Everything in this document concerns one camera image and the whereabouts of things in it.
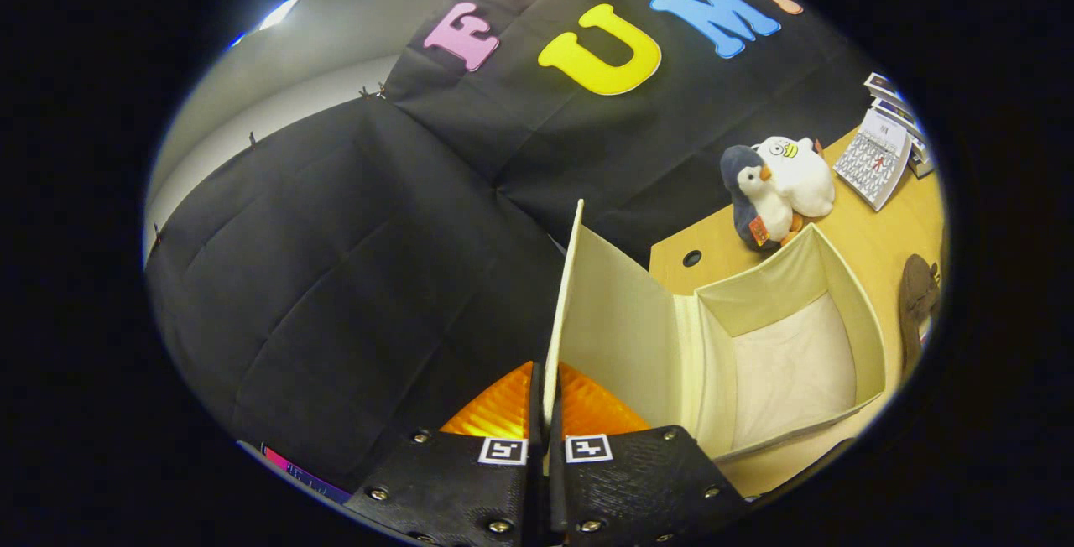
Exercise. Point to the brown fuzzy shoe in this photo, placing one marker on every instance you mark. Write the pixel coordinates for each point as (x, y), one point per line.
(916, 295)

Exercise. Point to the beige fabric storage box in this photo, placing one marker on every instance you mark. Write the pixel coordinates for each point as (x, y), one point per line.
(789, 362)

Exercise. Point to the black backdrop cloth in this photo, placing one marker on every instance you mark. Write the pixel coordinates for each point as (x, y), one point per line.
(352, 262)

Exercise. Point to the large ceiling light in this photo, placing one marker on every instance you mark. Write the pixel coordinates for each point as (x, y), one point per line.
(281, 10)

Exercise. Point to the white book with blue cover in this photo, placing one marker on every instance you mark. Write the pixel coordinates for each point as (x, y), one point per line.
(902, 115)

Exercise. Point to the grey white penguin plush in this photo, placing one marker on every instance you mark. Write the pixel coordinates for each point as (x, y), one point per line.
(751, 195)

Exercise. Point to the black cover book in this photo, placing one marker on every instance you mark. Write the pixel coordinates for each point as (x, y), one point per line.
(923, 163)

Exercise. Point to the grey patterned cover book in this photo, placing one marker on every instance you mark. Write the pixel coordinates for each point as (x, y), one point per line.
(873, 163)

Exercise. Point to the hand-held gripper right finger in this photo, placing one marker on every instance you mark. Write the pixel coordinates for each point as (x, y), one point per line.
(638, 488)

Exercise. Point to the pink and purple strip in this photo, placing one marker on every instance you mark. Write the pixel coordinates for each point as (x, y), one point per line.
(302, 473)

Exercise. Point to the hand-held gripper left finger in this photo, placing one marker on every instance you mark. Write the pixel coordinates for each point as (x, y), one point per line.
(535, 417)

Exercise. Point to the white book with dark cover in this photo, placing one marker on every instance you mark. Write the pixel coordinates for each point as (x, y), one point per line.
(881, 84)

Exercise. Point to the white duck plush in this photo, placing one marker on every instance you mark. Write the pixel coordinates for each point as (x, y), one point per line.
(801, 178)

